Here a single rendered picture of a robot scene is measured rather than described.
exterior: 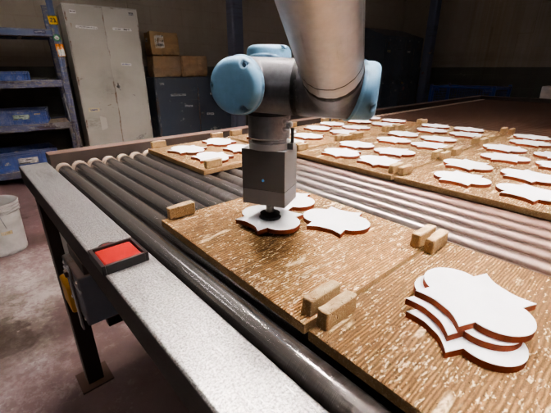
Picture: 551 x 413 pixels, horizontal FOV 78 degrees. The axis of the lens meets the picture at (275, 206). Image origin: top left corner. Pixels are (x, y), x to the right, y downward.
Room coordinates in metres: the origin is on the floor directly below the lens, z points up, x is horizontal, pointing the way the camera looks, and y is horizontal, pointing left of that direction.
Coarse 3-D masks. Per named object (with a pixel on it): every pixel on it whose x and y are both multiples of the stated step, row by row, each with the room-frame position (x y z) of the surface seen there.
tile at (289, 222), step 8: (248, 208) 0.66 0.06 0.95; (256, 208) 0.66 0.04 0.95; (264, 208) 0.66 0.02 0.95; (280, 208) 0.66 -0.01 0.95; (248, 216) 0.61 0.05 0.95; (256, 216) 0.61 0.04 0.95; (288, 216) 0.61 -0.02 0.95; (296, 216) 0.62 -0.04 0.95; (240, 224) 0.60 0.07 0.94; (248, 224) 0.59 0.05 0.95; (256, 224) 0.58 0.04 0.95; (264, 224) 0.58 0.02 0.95; (272, 224) 0.58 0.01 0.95; (280, 224) 0.58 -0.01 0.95; (288, 224) 0.58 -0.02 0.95; (296, 224) 0.58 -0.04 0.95; (256, 232) 0.56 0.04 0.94; (264, 232) 0.56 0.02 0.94; (272, 232) 0.56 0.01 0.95; (280, 232) 0.56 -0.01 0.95; (288, 232) 0.56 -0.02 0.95
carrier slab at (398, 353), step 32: (416, 256) 0.49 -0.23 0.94; (448, 256) 0.49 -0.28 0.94; (480, 256) 0.49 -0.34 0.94; (384, 288) 0.40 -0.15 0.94; (512, 288) 0.40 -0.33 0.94; (544, 288) 0.40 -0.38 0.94; (352, 320) 0.34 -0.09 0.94; (384, 320) 0.34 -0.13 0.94; (544, 320) 0.34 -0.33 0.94; (352, 352) 0.29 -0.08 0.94; (384, 352) 0.29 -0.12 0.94; (416, 352) 0.29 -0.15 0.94; (544, 352) 0.29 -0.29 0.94; (384, 384) 0.25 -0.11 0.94; (416, 384) 0.24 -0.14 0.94; (448, 384) 0.24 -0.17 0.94; (480, 384) 0.24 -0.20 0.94; (512, 384) 0.24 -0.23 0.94; (544, 384) 0.24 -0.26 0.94
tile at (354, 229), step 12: (312, 216) 0.63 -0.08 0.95; (324, 216) 0.63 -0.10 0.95; (336, 216) 0.63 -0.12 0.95; (348, 216) 0.63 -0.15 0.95; (360, 216) 0.65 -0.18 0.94; (312, 228) 0.59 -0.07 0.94; (324, 228) 0.58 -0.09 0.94; (336, 228) 0.58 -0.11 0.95; (348, 228) 0.58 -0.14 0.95; (360, 228) 0.58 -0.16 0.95
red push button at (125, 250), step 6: (114, 246) 0.54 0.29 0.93; (120, 246) 0.54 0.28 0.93; (126, 246) 0.54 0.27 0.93; (132, 246) 0.54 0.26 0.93; (96, 252) 0.52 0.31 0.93; (102, 252) 0.51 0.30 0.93; (108, 252) 0.51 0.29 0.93; (114, 252) 0.51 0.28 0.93; (120, 252) 0.51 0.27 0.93; (126, 252) 0.51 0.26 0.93; (132, 252) 0.51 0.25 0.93; (138, 252) 0.51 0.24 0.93; (102, 258) 0.50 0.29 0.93; (108, 258) 0.50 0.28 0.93; (114, 258) 0.50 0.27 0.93; (120, 258) 0.50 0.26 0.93
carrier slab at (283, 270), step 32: (192, 224) 0.62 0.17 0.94; (224, 224) 0.62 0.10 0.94; (384, 224) 0.62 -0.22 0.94; (224, 256) 0.49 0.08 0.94; (256, 256) 0.49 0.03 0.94; (288, 256) 0.49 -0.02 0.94; (320, 256) 0.49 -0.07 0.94; (352, 256) 0.49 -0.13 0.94; (384, 256) 0.49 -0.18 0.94; (256, 288) 0.40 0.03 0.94; (288, 288) 0.40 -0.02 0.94; (352, 288) 0.40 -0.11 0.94; (288, 320) 0.35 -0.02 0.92
